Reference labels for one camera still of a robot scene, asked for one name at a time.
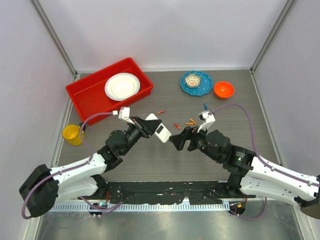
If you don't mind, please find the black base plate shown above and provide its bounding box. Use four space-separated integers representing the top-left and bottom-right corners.
77 180 257 205

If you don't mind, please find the blue ceramic plate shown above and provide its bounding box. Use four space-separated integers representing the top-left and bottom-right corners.
180 70 213 97

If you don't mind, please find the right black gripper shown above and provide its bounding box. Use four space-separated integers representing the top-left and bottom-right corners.
169 122 222 163

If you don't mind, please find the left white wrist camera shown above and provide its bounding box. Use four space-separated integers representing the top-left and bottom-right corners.
112 106 133 124

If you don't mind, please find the red plastic bin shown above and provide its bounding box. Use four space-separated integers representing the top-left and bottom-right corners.
65 57 154 122

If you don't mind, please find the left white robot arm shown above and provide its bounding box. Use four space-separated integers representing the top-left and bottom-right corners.
18 116 165 220

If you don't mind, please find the small patterned flower bowl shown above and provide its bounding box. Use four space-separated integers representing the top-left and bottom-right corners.
184 73 202 88

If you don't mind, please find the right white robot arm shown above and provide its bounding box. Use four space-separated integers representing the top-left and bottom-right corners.
169 126 320 219

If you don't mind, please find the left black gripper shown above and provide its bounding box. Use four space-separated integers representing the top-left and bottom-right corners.
121 116 161 155

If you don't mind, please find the purple cable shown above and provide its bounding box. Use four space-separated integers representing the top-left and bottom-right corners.
211 102 320 220
21 111 126 220

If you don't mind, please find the white remote control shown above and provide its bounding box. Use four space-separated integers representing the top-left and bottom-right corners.
145 113 172 143

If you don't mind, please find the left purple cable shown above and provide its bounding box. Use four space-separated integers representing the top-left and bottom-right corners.
21 111 126 220

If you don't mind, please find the orange plastic bowl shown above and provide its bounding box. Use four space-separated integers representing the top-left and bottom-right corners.
213 81 235 99

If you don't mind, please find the white slotted cable duct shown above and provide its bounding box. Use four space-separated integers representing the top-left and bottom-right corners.
50 200 230 213

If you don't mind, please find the yellow plastic mug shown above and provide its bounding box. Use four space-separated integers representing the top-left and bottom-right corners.
61 124 85 146

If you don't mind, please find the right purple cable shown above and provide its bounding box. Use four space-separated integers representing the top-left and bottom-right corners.
211 102 320 220

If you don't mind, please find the white paper plate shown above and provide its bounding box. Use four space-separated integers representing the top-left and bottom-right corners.
104 72 141 102

